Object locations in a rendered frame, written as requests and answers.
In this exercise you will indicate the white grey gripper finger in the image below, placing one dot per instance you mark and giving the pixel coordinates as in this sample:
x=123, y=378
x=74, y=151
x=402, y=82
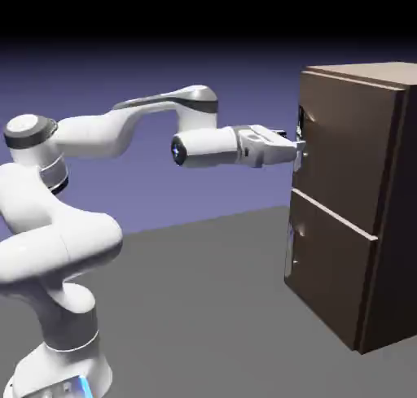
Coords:
x=301, y=149

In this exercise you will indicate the brown wooden cabinet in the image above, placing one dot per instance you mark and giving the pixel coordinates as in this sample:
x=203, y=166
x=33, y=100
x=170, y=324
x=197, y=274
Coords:
x=400, y=209

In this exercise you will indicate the small brown cabinet door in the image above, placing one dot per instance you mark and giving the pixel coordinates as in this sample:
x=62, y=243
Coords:
x=329, y=274

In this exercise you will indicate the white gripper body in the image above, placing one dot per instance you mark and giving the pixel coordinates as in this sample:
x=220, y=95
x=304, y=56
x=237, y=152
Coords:
x=277, y=150

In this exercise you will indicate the large brown cabinet door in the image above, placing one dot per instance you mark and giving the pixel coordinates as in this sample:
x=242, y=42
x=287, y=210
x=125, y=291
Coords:
x=348, y=150

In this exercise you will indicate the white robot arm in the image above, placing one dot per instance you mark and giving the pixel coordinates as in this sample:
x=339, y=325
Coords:
x=81, y=134

